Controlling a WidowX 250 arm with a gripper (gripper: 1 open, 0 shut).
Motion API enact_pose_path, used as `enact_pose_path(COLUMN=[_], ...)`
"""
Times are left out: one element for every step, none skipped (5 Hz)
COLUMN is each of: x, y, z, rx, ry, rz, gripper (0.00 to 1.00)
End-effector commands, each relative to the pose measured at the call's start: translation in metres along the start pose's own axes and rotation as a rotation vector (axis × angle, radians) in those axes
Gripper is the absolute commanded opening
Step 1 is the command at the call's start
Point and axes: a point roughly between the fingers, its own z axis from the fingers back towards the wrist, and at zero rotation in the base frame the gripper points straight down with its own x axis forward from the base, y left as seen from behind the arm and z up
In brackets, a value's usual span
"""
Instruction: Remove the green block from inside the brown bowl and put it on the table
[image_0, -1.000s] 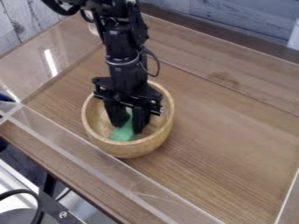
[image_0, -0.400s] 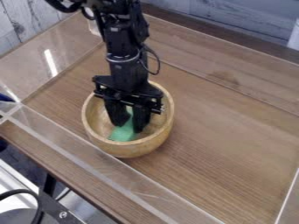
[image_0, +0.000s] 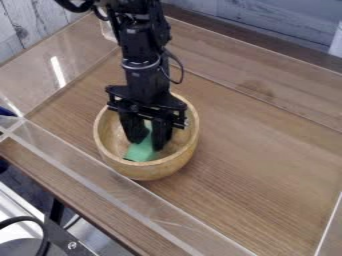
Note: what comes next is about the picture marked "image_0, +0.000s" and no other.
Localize black table leg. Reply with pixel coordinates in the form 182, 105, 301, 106
50, 199, 66, 225

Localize clear acrylic corner bracket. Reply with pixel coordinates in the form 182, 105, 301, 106
99, 19, 118, 43

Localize blue object at edge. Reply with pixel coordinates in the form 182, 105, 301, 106
0, 106, 18, 117

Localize black cable loop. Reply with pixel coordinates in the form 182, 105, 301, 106
0, 215, 51, 256

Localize brown wooden bowl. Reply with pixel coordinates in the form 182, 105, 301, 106
93, 93, 201, 181

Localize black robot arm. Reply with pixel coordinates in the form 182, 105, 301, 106
106, 0, 187, 151

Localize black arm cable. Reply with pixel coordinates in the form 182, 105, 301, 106
53, 0, 185, 86

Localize green rectangular block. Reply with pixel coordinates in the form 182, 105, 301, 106
125, 123, 157, 162

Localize black metal bracket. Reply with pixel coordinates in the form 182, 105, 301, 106
45, 219, 99, 256

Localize clear acrylic tray walls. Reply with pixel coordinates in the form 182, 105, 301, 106
0, 12, 342, 256

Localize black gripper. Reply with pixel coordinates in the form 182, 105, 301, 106
105, 61, 189, 151

